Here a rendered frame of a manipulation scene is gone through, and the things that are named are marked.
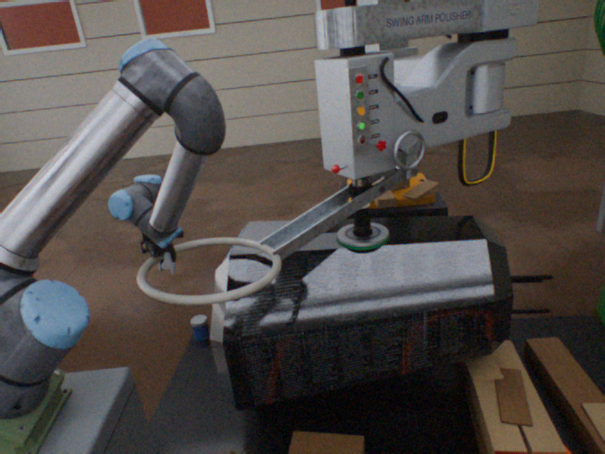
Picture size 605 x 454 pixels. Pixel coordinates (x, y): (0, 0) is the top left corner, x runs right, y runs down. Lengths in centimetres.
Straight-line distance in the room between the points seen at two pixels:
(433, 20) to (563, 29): 733
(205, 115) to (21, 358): 65
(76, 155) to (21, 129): 818
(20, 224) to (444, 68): 149
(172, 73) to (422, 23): 99
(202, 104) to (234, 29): 688
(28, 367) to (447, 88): 160
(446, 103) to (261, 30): 619
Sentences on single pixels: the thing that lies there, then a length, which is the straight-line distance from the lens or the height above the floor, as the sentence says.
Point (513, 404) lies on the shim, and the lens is 205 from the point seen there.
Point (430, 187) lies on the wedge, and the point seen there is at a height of 82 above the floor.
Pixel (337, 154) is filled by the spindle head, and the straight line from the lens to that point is 167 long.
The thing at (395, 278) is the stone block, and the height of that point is 77.
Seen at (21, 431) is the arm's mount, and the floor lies 93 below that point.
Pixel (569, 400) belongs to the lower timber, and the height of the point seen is 12.
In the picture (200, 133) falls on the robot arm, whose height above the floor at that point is 149.
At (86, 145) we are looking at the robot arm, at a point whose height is 150.
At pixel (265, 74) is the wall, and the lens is 786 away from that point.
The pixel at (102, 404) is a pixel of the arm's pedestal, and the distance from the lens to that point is 134.
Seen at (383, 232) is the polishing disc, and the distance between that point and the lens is 184.
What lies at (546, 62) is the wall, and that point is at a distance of 897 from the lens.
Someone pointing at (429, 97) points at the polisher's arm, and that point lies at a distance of 180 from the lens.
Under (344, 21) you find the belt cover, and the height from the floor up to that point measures 170.
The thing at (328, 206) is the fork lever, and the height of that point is 103.
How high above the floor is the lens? 166
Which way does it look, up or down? 23 degrees down
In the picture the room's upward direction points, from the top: 6 degrees counter-clockwise
